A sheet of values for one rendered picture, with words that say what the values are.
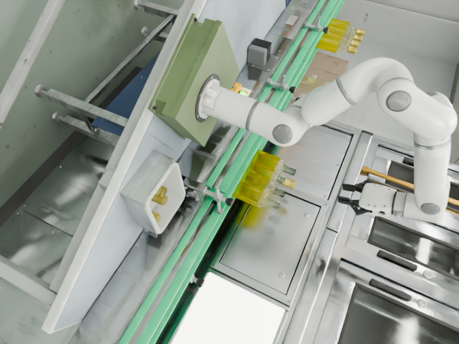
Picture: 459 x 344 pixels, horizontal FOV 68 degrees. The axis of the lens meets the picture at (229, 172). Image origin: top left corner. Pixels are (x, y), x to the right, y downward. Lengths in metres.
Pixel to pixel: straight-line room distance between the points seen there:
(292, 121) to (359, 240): 0.73
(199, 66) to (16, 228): 1.10
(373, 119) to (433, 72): 1.74
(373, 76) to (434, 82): 6.35
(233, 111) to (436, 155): 0.55
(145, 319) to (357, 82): 0.92
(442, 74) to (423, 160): 6.54
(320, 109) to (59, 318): 0.90
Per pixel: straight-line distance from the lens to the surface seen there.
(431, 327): 1.54
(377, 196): 1.19
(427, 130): 0.92
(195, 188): 1.20
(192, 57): 1.01
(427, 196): 1.06
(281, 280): 1.37
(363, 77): 0.94
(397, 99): 0.87
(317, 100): 0.95
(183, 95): 0.96
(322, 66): 5.70
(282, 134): 0.98
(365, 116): 6.21
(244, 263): 1.38
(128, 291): 1.20
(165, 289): 1.20
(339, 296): 1.44
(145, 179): 1.03
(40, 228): 1.67
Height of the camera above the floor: 1.26
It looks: 15 degrees down
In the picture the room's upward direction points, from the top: 112 degrees clockwise
